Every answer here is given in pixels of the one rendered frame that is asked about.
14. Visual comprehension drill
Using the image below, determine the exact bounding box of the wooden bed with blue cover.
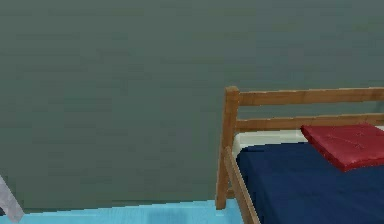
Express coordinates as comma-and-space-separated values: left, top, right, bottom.
215, 85, 384, 224

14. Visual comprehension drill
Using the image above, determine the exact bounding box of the red pillow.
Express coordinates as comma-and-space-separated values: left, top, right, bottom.
300, 123, 384, 173

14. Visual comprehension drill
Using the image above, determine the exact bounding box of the grey slanted panel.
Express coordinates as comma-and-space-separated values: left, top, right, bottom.
0, 175, 25, 224

